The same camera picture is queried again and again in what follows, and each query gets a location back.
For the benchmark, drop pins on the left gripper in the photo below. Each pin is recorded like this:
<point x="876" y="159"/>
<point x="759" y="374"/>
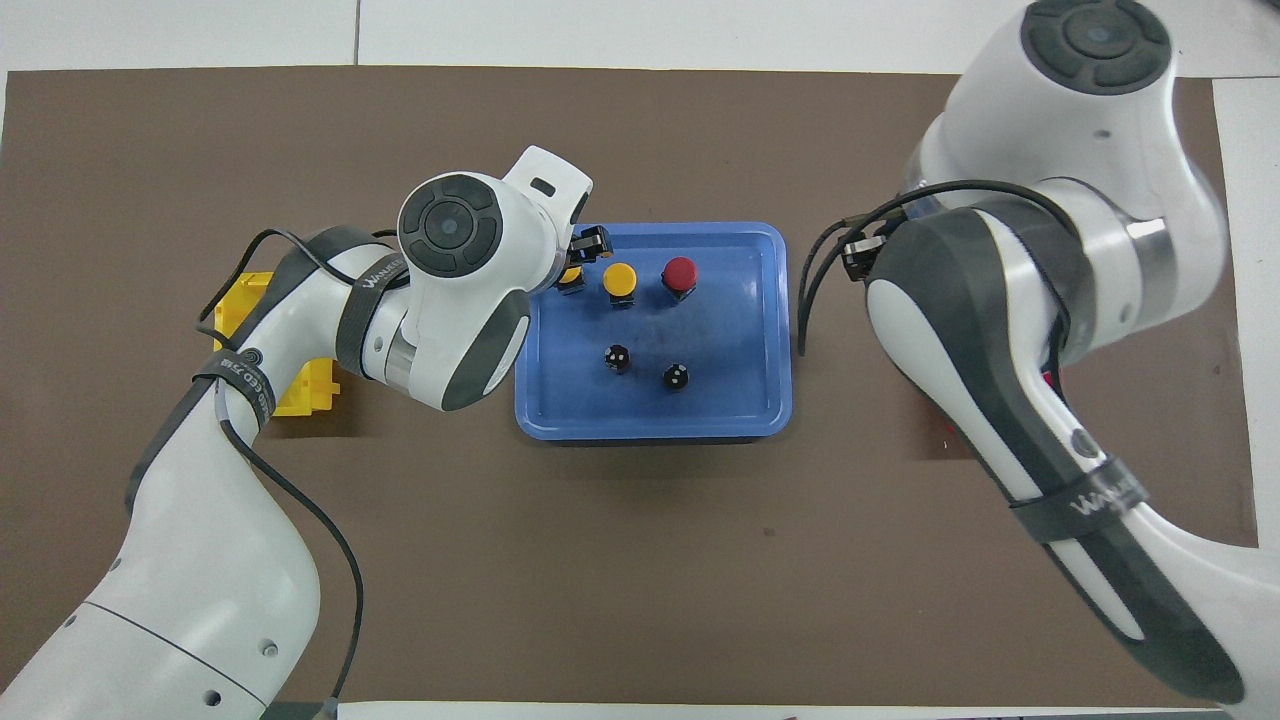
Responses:
<point x="555" y="185"/>

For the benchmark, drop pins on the brown paper table mat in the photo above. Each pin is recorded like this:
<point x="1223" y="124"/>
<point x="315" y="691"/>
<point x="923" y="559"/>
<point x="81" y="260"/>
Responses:
<point x="640" y="560"/>

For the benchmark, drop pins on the blue plastic tray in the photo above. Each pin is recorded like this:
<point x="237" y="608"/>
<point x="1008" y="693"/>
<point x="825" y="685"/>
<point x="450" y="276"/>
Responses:
<point x="720" y="400"/>

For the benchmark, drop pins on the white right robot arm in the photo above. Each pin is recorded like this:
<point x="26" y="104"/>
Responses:
<point x="1000" y="330"/>

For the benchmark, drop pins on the red plastic storage bin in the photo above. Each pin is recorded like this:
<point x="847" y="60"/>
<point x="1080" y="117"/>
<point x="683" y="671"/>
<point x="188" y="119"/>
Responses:
<point x="1050" y="380"/>

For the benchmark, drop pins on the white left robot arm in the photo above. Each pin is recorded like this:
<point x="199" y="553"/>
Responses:
<point x="200" y="600"/>

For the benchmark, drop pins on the yellow plastic storage bin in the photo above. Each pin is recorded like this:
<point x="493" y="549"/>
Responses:
<point x="305" y="395"/>

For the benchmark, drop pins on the small black round component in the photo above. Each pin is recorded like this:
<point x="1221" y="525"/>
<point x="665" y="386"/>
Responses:
<point x="617" y="357"/>
<point x="676" y="377"/>

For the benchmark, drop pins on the yellow push button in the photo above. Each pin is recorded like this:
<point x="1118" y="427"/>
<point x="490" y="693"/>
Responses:
<point x="572" y="276"/>
<point x="619" y="277"/>

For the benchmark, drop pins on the red push button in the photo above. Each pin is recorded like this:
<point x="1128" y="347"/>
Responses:
<point x="680" y="271"/>

